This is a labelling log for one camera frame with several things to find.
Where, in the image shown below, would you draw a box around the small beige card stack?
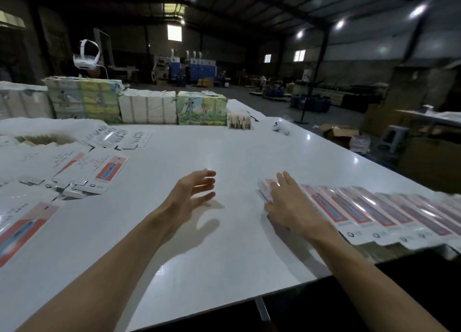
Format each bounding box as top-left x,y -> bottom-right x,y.
228,112 -> 252,130

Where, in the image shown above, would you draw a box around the white plastic bags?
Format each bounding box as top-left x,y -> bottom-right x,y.
349,134 -> 372,155

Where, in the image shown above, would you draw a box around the tall cardboard box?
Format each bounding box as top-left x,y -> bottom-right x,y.
364,65 -> 433,137

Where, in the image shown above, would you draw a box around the person's left forearm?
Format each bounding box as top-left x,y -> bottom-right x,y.
18,213 -> 181,332

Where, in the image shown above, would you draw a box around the black floor stand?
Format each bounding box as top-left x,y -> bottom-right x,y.
295,62 -> 323,125

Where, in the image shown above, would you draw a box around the person's right hand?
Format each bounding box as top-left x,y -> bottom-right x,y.
264,171 -> 337,244

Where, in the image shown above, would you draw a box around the white headset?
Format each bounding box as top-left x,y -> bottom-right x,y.
73,39 -> 102,71

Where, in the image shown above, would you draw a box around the pile of white sheets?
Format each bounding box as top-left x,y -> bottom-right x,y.
420,105 -> 461,125

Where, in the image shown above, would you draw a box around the large cardboard box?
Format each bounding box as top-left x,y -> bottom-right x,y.
398,137 -> 461,192

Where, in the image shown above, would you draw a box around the open cardboard box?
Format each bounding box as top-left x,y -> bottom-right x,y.
317,123 -> 360,146

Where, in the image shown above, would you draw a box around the person's right forearm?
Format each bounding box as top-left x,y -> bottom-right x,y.
311,227 -> 448,332

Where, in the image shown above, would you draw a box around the pile of carton blanks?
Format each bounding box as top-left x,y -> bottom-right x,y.
0,119 -> 154,269

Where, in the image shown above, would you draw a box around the person's left hand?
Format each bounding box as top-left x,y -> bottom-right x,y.
160,169 -> 217,230

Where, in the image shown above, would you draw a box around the green printed carton bundle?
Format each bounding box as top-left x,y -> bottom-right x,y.
176,91 -> 229,126

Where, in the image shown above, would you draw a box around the blue machine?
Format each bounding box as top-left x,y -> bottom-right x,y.
169,51 -> 217,83

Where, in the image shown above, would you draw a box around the green yellow carton bundle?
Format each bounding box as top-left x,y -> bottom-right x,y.
43,76 -> 125,124

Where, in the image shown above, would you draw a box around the white stool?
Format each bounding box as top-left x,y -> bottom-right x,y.
380,124 -> 410,155

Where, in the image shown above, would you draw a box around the row of white cartons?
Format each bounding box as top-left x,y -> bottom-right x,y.
118,89 -> 178,125
0,81 -> 55,120

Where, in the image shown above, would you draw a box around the blue bins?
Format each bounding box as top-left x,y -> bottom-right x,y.
290,94 -> 332,113

